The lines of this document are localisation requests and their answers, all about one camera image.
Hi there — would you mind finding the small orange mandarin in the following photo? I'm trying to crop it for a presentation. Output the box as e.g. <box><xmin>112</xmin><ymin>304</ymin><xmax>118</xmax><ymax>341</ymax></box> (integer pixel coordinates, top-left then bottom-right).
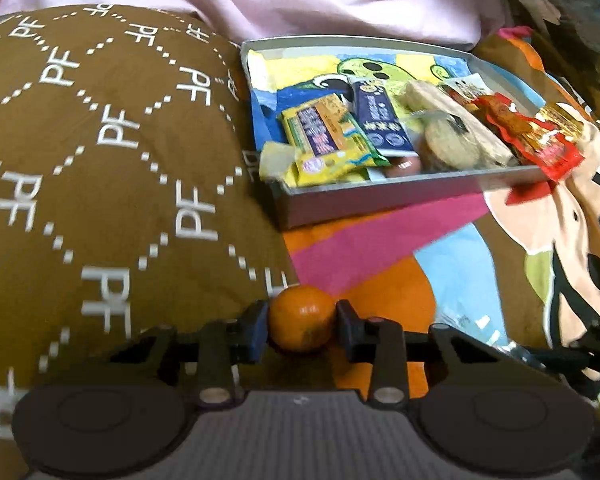
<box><xmin>268</xmin><ymin>285</ymin><xmax>336</xmax><ymax>352</ymax></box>

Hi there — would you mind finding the yellow rice cracker packet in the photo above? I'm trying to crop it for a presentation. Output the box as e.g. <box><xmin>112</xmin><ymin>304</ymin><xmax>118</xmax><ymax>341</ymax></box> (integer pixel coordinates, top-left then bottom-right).
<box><xmin>279</xmin><ymin>94</ymin><xmax>390</xmax><ymax>186</ymax></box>

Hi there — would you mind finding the red spicy snack packet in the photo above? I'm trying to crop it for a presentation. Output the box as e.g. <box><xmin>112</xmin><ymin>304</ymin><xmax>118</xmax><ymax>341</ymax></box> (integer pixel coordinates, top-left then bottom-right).
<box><xmin>472</xmin><ymin>93</ymin><xmax>584</xmax><ymax>181</ymax></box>

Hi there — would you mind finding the round biscuit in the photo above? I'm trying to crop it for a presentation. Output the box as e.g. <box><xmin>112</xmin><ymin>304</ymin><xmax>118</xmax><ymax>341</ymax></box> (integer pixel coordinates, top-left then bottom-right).
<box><xmin>418</xmin><ymin>110</ymin><xmax>481</xmax><ymax>172</ymax></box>

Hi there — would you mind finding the beige rice cracker bar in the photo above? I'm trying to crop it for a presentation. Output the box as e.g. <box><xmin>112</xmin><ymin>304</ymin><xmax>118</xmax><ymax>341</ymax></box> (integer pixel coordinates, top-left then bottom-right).
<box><xmin>399</xmin><ymin>80</ymin><xmax>518</xmax><ymax>170</ymax></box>

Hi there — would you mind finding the blue milk powder stick sachet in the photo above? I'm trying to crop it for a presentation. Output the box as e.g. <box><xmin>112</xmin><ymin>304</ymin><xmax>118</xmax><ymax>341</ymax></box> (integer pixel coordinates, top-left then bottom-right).
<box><xmin>349</xmin><ymin>77</ymin><xmax>416</xmax><ymax>157</ymax></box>

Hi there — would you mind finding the gold snack packet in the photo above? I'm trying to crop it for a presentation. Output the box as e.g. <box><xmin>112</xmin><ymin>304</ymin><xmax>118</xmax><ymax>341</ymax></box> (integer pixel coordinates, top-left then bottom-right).
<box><xmin>535</xmin><ymin>102</ymin><xmax>592</xmax><ymax>143</ymax></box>

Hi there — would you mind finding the clear packet dark dried fruit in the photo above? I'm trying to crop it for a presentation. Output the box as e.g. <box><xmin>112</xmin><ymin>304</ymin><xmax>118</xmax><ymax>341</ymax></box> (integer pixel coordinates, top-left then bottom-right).
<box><xmin>434</xmin><ymin>309</ymin><xmax>509</xmax><ymax>348</ymax></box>

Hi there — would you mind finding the red label nut packet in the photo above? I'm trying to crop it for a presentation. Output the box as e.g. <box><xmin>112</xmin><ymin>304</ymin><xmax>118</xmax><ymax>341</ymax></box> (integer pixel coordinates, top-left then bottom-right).
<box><xmin>438</xmin><ymin>73</ymin><xmax>494</xmax><ymax>110</ymax></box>

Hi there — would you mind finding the colourful cartoon monkey blanket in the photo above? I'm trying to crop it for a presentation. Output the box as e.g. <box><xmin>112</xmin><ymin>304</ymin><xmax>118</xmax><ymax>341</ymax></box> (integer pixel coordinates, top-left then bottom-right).
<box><xmin>284</xmin><ymin>27</ymin><xmax>600</xmax><ymax>348</ymax></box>

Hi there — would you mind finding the brown patterned PF pillow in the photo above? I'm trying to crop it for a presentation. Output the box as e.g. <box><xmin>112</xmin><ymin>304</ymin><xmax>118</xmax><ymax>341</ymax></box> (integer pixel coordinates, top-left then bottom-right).
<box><xmin>0</xmin><ymin>3</ymin><xmax>297</xmax><ymax>479</ymax></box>

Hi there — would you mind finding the grey tray with frog towel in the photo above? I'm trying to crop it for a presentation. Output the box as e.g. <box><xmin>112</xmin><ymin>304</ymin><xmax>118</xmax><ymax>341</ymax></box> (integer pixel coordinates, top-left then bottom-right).
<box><xmin>239</xmin><ymin>34</ymin><xmax>562</xmax><ymax>231</ymax></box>

